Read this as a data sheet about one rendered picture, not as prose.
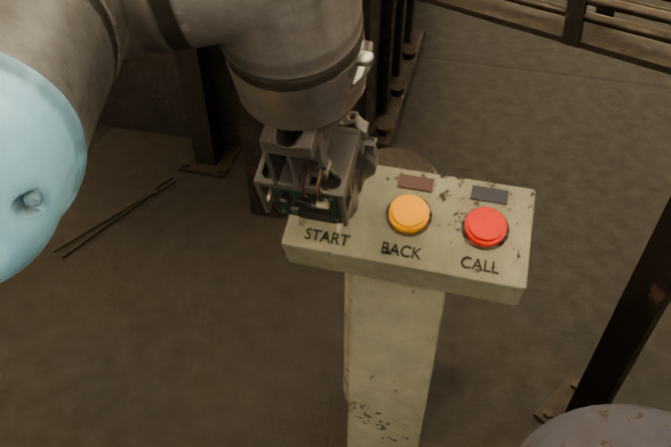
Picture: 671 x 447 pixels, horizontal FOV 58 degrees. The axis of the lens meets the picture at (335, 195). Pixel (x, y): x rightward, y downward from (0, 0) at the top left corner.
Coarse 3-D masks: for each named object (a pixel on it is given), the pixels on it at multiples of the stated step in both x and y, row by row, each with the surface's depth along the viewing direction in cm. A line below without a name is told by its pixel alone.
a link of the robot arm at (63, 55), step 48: (0, 0) 21; (48, 0) 23; (96, 0) 26; (0, 48) 19; (48, 48) 21; (96, 48) 25; (0, 96) 18; (48, 96) 20; (96, 96) 24; (0, 144) 18; (48, 144) 19; (0, 192) 18; (48, 192) 19; (0, 240) 19; (48, 240) 21
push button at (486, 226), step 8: (480, 208) 60; (488, 208) 59; (472, 216) 59; (480, 216) 59; (488, 216) 59; (496, 216) 59; (464, 224) 59; (472, 224) 58; (480, 224) 58; (488, 224) 58; (496, 224) 58; (504, 224) 58; (472, 232) 58; (480, 232) 58; (488, 232) 58; (496, 232) 58; (504, 232) 58; (472, 240) 58; (480, 240) 58; (488, 240) 58; (496, 240) 58
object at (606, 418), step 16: (560, 416) 64; (576, 416) 64; (592, 416) 63; (608, 416) 63; (624, 416) 63; (640, 416) 63; (656, 416) 63; (544, 432) 63; (560, 432) 61; (576, 432) 61; (592, 432) 61; (608, 432) 61; (624, 432) 61; (640, 432) 61; (656, 432) 61
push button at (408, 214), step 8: (400, 200) 60; (408, 200) 60; (416, 200) 60; (392, 208) 60; (400, 208) 60; (408, 208) 60; (416, 208) 60; (424, 208) 60; (392, 216) 60; (400, 216) 60; (408, 216) 59; (416, 216) 59; (424, 216) 59; (392, 224) 60; (400, 224) 59; (408, 224) 59; (416, 224) 59; (424, 224) 59
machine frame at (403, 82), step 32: (384, 0) 145; (384, 32) 151; (416, 32) 205; (128, 64) 160; (160, 64) 157; (224, 64) 152; (384, 64) 156; (416, 64) 197; (128, 96) 167; (160, 96) 164; (224, 96) 159; (384, 96) 163; (128, 128) 175; (160, 128) 172; (224, 128) 166; (384, 128) 160
